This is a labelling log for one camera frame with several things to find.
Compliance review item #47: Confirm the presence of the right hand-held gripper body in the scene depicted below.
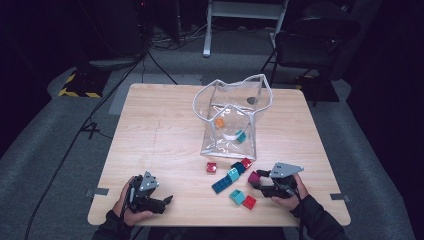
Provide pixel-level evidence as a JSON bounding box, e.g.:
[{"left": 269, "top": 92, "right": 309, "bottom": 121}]
[{"left": 261, "top": 162, "right": 305, "bottom": 198}]

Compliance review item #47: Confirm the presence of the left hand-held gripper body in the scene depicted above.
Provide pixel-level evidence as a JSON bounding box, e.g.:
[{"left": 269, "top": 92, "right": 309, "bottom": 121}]
[{"left": 128, "top": 171, "right": 166, "bottom": 214}]

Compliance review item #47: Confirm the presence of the magenta toy block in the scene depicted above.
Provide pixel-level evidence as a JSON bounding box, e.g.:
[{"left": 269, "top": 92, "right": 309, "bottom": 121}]
[{"left": 247, "top": 171, "right": 262, "bottom": 185}]

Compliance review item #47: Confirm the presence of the teal toy block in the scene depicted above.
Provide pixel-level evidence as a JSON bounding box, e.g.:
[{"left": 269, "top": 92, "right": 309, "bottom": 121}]
[
  {"left": 229, "top": 189, "right": 246, "bottom": 206},
  {"left": 226, "top": 167, "right": 240, "bottom": 183}
]

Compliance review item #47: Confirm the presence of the clear plastic bag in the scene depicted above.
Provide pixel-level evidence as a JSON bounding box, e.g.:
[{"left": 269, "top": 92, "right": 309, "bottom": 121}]
[{"left": 192, "top": 73, "right": 274, "bottom": 161}]

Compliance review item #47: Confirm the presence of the person's right hand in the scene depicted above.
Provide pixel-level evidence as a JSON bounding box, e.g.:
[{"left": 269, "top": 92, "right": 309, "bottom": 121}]
[{"left": 271, "top": 173, "right": 309, "bottom": 211}]

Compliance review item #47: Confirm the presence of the person's left hand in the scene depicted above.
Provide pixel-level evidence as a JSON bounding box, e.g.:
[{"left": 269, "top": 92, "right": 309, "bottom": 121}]
[{"left": 111, "top": 176, "right": 155, "bottom": 228}]

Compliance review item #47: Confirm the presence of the grey tape strip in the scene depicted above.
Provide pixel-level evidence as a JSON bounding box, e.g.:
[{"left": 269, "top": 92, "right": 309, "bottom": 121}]
[
  {"left": 85, "top": 187, "right": 110, "bottom": 198},
  {"left": 329, "top": 192, "right": 352, "bottom": 203}
]

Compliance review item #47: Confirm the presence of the yellow black striped floor base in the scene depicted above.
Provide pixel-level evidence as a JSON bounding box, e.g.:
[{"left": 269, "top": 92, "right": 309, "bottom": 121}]
[{"left": 58, "top": 68, "right": 112, "bottom": 99}]

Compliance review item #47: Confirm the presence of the black chair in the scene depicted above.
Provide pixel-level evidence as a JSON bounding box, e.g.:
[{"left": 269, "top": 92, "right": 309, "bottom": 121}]
[{"left": 261, "top": 1, "right": 363, "bottom": 108}]

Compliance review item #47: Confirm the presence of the dark equipment stand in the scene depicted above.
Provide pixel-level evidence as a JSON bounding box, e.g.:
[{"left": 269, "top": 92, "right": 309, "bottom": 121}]
[{"left": 87, "top": 0, "right": 148, "bottom": 70}]

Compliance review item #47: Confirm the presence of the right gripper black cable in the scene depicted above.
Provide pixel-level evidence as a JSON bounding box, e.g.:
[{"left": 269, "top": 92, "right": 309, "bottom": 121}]
[{"left": 292, "top": 188, "right": 307, "bottom": 240}]

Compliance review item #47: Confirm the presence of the long black floor cable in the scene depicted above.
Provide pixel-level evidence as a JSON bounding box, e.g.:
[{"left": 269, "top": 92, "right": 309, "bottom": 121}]
[{"left": 23, "top": 53, "right": 148, "bottom": 240}]

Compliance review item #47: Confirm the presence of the tangle of floor cables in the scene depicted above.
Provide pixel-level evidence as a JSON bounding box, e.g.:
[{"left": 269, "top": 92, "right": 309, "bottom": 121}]
[{"left": 148, "top": 23, "right": 209, "bottom": 52}]

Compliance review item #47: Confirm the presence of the white desk frame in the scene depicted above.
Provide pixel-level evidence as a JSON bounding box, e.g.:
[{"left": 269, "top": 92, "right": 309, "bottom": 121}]
[{"left": 202, "top": 0, "right": 290, "bottom": 58}]

